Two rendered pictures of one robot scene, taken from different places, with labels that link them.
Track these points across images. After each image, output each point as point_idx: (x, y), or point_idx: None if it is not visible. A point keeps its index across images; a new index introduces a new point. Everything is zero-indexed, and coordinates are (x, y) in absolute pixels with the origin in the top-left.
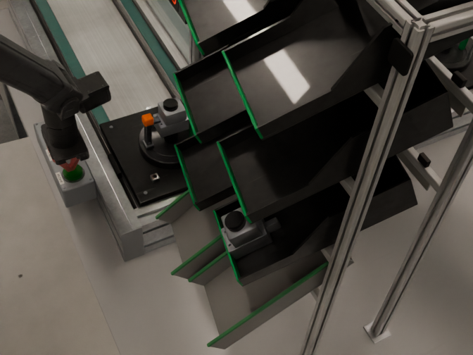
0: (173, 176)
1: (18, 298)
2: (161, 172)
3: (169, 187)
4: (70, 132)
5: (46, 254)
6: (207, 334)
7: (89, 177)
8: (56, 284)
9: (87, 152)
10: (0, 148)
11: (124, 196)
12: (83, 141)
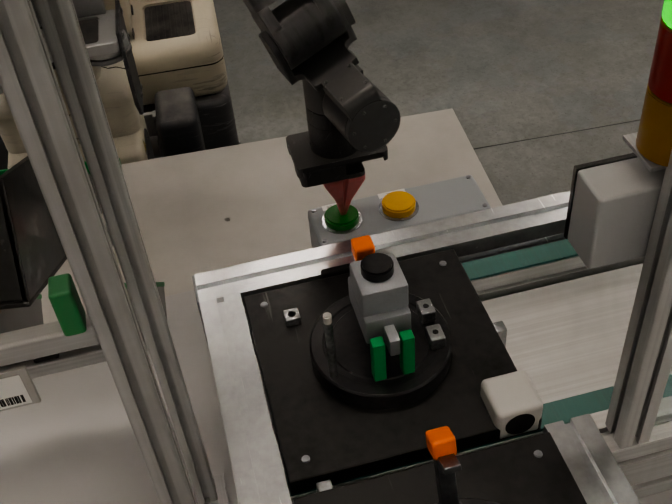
0: (292, 348)
1: (191, 219)
2: (306, 331)
3: (265, 341)
4: (310, 122)
5: (254, 244)
6: (21, 436)
7: (328, 239)
8: (197, 255)
9: (298, 172)
10: (482, 188)
11: (271, 283)
12: (322, 164)
